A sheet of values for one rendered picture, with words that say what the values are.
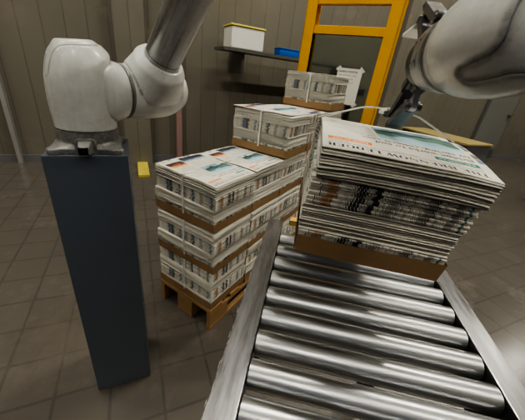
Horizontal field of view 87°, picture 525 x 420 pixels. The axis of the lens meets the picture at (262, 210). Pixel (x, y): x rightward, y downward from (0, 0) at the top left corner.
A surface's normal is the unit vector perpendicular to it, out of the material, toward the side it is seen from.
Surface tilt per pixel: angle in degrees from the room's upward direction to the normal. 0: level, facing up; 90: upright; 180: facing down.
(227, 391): 0
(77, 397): 0
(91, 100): 91
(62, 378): 0
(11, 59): 90
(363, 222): 97
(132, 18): 90
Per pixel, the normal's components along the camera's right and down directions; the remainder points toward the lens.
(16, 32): 0.39, 0.46
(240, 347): 0.12, -0.89
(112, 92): 0.82, 0.31
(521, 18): -0.70, 0.33
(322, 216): -0.18, 0.53
